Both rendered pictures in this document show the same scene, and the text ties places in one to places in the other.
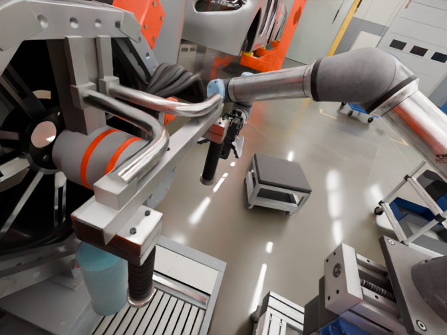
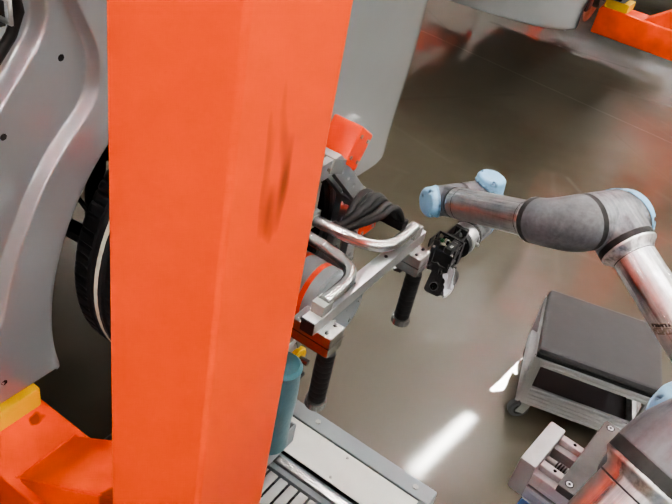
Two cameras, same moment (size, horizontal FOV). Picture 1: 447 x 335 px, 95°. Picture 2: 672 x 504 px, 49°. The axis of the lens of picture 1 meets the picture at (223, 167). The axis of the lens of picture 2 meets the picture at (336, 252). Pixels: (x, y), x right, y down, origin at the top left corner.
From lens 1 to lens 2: 112 cm
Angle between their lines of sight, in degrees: 17
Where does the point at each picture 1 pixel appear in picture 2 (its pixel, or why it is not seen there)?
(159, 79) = (357, 210)
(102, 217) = (314, 319)
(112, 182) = (321, 301)
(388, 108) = (614, 262)
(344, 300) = (520, 469)
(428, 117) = (644, 280)
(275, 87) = (490, 217)
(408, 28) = not seen: outside the picture
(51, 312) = not seen: hidden behind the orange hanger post
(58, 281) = not seen: hidden behind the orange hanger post
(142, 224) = (332, 331)
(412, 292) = (587, 467)
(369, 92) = (572, 244)
